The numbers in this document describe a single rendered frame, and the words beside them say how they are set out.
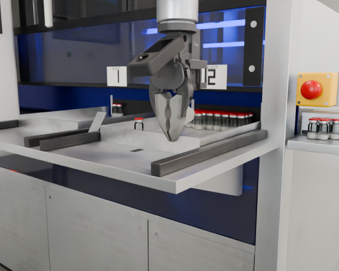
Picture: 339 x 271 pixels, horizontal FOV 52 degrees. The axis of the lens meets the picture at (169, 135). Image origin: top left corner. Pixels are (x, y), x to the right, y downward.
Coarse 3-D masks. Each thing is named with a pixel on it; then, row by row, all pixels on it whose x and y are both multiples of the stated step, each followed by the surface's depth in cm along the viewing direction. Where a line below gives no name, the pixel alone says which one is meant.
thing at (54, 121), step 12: (84, 108) 117; (96, 108) 120; (108, 108) 125; (24, 120) 96; (36, 120) 93; (48, 120) 90; (60, 120) 87; (72, 120) 111; (84, 120) 111; (108, 120) 90; (120, 120) 94
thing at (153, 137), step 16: (112, 128) 75; (128, 128) 85; (144, 128) 89; (160, 128) 95; (192, 128) 96; (240, 128) 76; (256, 128) 83; (128, 144) 73; (144, 144) 71; (160, 144) 68; (176, 144) 66; (192, 144) 64; (208, 144) 65
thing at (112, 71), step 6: (108, 72) 111; (114, 72) 109; (120, 72) 108; (108, 78) 111; (114, 78) 110; (120, 78) 108; (126, 78) 107; (108, 84) 112; (114, 84) 110; (120, 84) 108; (126, 84) 107
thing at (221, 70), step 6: (210, 66) 88; (216, 66) 87; (222, 66) 86; (210, 72) 89; (216, 72) 88; (222, 72) 87; (216, 78) 88; (222, 78) 87; (216, 84) 88; (222, 84) 87
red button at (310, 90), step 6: (306, 84) 72; (312, 84) 71; (318, 84) 71; (300, 90) 73; (306, 90) 72; (312, 90) 71; (318, 90) 71; (306, 96) 72; (312, 96) 72; (318, 96) 72
